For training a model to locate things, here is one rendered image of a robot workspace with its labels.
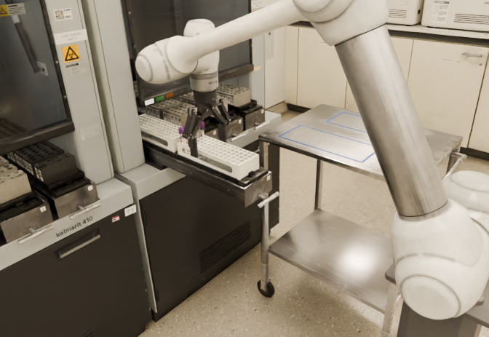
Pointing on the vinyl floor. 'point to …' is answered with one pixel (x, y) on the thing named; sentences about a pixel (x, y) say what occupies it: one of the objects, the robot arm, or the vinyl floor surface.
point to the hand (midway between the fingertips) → (209, 146)
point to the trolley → (351, 127)
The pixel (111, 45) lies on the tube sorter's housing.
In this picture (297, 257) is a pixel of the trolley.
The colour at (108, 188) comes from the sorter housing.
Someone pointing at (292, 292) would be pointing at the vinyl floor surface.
